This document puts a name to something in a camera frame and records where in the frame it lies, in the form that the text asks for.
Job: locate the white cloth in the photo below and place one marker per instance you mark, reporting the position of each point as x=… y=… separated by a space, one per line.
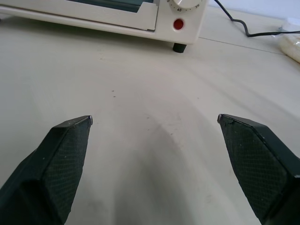
x=291 y=44

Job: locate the white timer knob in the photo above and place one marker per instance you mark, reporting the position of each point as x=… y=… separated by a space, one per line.
x=179 y=2

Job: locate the cream oven door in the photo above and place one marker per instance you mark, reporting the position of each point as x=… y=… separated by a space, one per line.
x=93 y=16

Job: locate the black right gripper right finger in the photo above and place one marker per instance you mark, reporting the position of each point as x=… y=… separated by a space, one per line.
x=260 y=168

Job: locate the cream toaster oven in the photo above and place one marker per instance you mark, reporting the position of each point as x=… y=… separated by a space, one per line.
x=178 y=25

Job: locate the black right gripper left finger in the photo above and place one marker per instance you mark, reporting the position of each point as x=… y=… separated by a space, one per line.
x=47 y=173

